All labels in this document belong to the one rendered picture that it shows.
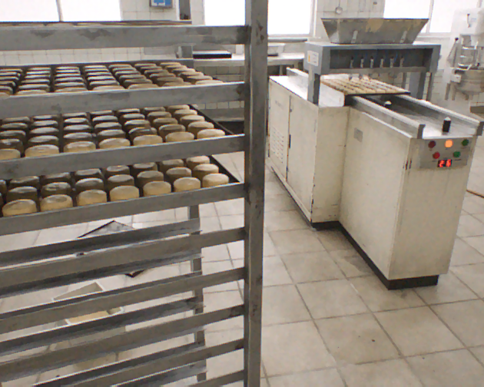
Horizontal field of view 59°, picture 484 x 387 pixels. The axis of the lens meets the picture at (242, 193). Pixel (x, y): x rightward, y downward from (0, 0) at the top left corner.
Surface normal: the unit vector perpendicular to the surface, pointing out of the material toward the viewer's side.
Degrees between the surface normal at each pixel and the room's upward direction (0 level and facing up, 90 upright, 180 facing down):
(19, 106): 90
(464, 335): 0
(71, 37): 90
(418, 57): 90
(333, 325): 0
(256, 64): 90
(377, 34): 115
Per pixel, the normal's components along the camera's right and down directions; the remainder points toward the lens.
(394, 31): 0.15, 0.74
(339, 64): 0.17, 0.39
